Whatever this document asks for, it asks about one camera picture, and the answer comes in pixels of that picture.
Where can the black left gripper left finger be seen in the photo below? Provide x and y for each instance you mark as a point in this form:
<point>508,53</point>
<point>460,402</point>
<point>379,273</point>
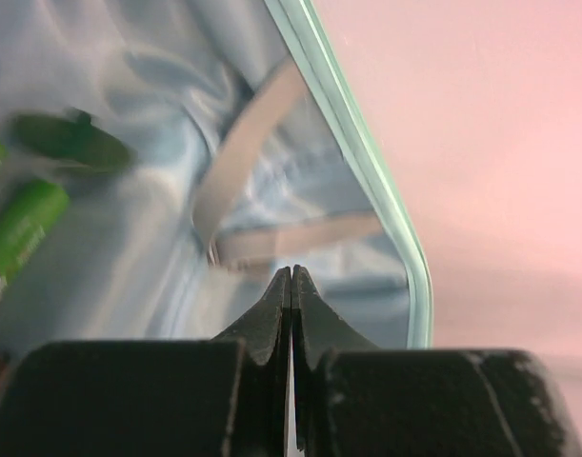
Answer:
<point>226,396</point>

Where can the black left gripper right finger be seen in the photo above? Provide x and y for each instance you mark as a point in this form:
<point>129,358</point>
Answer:
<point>353,398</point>

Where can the light blue hard suitcase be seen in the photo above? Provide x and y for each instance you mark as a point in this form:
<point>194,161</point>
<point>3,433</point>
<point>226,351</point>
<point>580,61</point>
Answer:
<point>168,79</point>

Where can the green bottle black cap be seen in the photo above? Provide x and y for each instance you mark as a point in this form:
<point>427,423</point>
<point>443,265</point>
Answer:
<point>25,222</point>

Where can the green round cosmetic case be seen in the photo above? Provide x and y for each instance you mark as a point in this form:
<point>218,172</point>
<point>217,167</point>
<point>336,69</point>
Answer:
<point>73,141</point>

